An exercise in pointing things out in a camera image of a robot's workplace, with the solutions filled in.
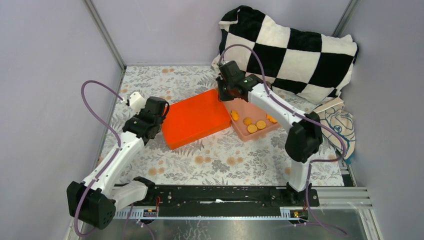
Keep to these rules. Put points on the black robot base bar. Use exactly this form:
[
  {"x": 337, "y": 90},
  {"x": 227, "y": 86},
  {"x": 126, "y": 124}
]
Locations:
[{"x": 225, "y": 201}]

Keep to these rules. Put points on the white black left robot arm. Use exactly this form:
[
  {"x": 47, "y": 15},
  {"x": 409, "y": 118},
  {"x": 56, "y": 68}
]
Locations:
[{"x": 95, "y": 200}]

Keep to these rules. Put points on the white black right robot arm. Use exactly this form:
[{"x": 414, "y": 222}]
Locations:
[{"x": 304, "y": 133}]

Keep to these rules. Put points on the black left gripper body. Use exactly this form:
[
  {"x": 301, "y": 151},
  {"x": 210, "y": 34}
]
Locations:
[{"x": 159, "y": 124}]

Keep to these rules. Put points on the cream blue printed cloth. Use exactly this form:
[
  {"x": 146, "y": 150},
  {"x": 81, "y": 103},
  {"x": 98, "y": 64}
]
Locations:
[{"x": 334, "y": 115}]

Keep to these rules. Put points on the swirl butter cookie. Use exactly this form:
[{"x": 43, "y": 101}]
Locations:
[{"x": 247, "y": 121}]

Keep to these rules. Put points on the orange fish-shaped cookie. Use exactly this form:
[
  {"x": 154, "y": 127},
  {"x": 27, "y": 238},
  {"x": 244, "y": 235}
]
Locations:
[
  {"x": 271, "y": 119},
  {"x": 234, "y": 115}
]

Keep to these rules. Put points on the round yellow biscuit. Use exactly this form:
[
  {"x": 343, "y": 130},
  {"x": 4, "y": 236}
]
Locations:
[
  {"x": 252, "y": 128},
  {"x": 261, "y": 124}
]

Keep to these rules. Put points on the black white checkered pillow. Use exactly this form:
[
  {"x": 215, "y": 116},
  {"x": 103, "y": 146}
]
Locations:
[{"x": 309, "y": 64}]

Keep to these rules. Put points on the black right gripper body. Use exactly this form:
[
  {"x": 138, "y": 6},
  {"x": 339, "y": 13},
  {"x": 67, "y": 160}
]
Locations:
[{"x": 224, "y": 91}]

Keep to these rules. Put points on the orange box lid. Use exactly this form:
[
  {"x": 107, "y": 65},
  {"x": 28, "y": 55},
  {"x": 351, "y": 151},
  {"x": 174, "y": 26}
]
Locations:
[{"x": 194, "y": 118}]

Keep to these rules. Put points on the pink cookie tray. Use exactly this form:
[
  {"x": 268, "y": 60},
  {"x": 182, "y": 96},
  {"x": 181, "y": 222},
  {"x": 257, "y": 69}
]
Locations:
[{"x": 246, "y": 109}]

